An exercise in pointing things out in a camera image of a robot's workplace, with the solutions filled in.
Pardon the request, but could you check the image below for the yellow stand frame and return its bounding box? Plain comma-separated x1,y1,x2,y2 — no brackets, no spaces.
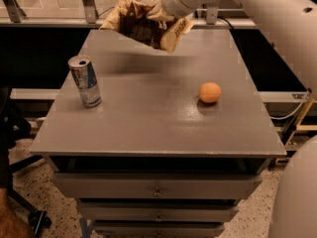
280,94,317,158

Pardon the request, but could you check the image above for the orange fruit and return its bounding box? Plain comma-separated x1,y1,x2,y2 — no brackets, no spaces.
199,82,222,104

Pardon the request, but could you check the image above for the brown chip bag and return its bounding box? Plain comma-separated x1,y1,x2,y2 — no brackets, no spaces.
101,0,193,54

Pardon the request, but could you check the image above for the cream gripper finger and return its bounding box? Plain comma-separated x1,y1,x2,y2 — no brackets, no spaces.
147,0,174,22

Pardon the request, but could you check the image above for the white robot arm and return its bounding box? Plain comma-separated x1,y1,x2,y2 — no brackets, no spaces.
149,0,317,238

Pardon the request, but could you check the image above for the grey drawer cabinet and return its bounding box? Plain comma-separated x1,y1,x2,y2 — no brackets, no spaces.
31,30,285,238

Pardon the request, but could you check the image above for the metal railing frame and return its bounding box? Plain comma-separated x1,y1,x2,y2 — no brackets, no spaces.
0,0,259,31

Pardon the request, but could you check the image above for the redbull can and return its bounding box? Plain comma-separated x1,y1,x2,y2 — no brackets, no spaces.
68,55,101,108

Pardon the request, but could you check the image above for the floor cable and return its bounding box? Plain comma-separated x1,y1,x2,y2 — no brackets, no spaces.
97,0,120,19

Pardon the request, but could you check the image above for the black office chair base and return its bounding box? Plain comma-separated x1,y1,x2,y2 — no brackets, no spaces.
0,87,52,238

